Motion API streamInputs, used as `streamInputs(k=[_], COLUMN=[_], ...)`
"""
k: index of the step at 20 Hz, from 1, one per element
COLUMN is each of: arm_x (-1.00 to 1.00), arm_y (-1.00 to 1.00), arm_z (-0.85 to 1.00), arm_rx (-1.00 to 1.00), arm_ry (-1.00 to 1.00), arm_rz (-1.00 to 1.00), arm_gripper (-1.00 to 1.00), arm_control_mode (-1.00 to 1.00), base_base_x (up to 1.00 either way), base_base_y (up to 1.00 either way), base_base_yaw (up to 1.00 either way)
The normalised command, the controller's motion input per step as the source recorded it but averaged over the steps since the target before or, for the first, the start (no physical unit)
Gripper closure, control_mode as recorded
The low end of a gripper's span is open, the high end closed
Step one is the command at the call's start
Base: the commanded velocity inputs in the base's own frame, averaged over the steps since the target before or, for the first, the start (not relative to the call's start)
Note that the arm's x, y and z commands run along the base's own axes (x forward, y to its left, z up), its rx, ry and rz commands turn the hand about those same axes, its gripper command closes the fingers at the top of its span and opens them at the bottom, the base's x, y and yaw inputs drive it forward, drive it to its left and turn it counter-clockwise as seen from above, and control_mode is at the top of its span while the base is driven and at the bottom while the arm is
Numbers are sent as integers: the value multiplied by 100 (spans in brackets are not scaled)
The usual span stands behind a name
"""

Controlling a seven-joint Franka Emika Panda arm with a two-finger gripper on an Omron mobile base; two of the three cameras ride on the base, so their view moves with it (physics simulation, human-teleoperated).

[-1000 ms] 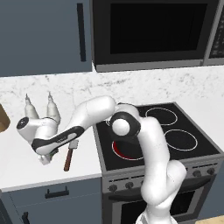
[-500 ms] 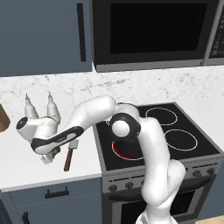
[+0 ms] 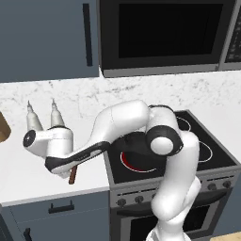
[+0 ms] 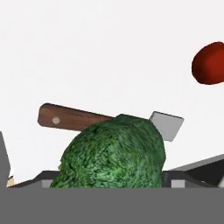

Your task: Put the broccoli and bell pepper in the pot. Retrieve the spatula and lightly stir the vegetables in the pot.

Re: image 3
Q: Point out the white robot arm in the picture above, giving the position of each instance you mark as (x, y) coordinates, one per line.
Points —
(128, 120)

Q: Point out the black and grey microwave oven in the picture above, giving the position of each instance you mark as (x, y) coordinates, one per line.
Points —
(163, 70)

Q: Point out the dark grey cooker knob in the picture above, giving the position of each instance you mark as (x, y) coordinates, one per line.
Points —
(226, 184)
(139, 199)
(121, 202)
(212, 186)

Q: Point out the grey-blue drawer front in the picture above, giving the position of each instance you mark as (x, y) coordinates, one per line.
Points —
(91, 204)

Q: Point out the black glass hob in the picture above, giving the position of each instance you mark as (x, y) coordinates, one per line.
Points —
(216, 157)

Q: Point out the black microwave door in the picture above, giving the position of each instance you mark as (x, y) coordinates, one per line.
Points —
(169, 29)

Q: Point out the grey cooker with oven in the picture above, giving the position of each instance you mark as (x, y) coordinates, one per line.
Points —
(216, 179)

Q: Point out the light brown wooden board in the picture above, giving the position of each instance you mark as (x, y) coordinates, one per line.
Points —
(3, 128)

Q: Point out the grey-blue base cupboard door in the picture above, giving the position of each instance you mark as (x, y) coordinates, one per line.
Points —
(72, 230)

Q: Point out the oven door with window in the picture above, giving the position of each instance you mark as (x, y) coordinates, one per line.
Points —
(204, 216)

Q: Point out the grey-blue base cupboard run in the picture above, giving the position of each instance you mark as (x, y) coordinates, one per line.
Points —
(230, 207)

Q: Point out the grey-blue wall cupboard door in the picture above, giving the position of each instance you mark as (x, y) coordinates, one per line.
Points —
(40, 37)

